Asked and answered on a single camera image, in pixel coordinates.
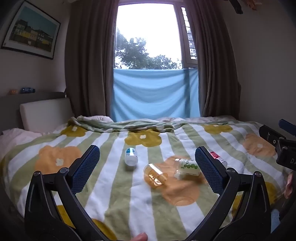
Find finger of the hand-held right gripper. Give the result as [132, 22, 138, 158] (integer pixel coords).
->
[278, 119, 296, 135]
[259, 125, 285, 151]

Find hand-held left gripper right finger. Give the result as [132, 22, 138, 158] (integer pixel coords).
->
[187, 146, 271, 241]

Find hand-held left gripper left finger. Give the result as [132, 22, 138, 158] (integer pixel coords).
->
[24, 145, 109, 241]

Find orange transparent cup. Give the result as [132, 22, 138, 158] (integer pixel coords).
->
[144, 163, 169, 186]

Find person's right hand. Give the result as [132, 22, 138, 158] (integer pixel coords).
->
[284, 172, 296, 200]

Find white tube with red print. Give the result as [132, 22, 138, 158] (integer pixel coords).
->
[206, 149, 228, 168]

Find white bottle green dots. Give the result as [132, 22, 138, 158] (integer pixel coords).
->
[174, 158, 201, 178]

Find white bottle with blue label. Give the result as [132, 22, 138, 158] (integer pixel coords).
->
[125, 147, 139, 166]

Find striped floral blanket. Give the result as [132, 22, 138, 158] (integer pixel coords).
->
[2, 115, 289, 241]

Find white cushion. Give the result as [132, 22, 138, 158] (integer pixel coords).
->
[19, 97, 75, 134]

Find pale pink duvet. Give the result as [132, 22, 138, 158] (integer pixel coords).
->
[0, 128, 42, 164]

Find light blue cloth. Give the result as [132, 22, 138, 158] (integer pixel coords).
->
[110, 68, 201, 122]

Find brown curtain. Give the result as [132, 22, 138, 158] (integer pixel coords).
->
[65, 0, 119, 117]
[190, 0, 241, 119]

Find grey headboard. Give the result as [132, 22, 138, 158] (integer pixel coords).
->
[0, 91, 67, 133]

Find dark hanging object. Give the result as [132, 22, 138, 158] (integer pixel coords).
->
[228, 0, 244, 15]

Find framed picture of houses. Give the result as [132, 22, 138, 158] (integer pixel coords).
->
[0, 0, 61, 60]

